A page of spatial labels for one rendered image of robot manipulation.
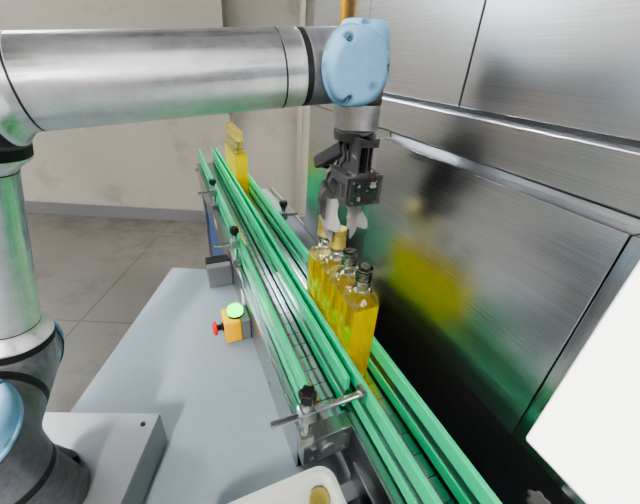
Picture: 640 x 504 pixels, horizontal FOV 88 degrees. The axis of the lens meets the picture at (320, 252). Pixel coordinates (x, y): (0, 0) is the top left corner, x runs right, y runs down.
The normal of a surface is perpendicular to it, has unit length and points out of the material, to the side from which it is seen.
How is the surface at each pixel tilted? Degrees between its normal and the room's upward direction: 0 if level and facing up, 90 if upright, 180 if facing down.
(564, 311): 90
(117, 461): 3
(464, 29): 90
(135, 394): 0
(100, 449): 3
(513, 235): 90
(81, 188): 90
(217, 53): 66
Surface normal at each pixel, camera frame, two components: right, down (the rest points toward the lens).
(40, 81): 0.39, 0.44
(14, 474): 0.93, 0.22
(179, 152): 0.00, 0.50
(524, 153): -0.92, 0.15
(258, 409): 0.06, -0.87
